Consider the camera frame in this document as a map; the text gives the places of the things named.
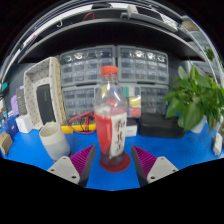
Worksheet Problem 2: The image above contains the purple plastic bag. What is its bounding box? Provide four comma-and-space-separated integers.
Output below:
9, 94, 20, 118

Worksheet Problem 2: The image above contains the white carton box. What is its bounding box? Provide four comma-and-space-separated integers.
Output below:
15, 113, 34, 134

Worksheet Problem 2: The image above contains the green potted plant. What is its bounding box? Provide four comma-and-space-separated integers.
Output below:
162, 64, 224, 134

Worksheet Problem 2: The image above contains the black box with white label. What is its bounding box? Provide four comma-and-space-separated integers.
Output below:
124, 117, 138, 138

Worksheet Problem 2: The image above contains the teal hanging tool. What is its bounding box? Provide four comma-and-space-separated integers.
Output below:
0, 81, 9, 93

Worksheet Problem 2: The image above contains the dark overhead shelf unit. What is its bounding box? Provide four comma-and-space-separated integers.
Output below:
3, 1, 214, 64

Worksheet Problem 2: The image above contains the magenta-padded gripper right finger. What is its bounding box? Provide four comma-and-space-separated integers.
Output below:
130, 144, 179, 188

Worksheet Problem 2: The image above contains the grey and white mug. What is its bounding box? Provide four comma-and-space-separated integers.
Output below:
38, 121, 72, 163

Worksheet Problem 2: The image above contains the flat black case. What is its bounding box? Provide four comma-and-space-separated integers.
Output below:
138, 112, 185, 139

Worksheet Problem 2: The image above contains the small white device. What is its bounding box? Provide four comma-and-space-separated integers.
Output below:
212, 132, 224, 157

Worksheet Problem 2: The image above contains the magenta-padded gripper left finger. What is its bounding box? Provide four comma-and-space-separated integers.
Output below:
46, 144, 97, 188

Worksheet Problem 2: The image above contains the clear red-capped drink bottle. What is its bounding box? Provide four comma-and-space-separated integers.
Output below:
93, 65, 129, 168

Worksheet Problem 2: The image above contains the black zip case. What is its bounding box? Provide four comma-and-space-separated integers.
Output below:
35, 83, 57, 125

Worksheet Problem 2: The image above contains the yellow multimeter with red leads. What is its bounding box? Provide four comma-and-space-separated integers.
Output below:
59, 111, 98, 135

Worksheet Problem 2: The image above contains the grey small-parts drawer cabinet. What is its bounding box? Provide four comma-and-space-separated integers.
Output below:
116, 45, 170, 85
62, 84, 101, 123
59, 45, 117, 88
139, 83, 169, 116

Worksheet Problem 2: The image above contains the clear organizer with coloured parts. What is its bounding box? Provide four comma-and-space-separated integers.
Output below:
123, 85, 143, 118

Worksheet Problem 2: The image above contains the white perforated tray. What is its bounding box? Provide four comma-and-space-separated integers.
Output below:
23, 56, 68, 131

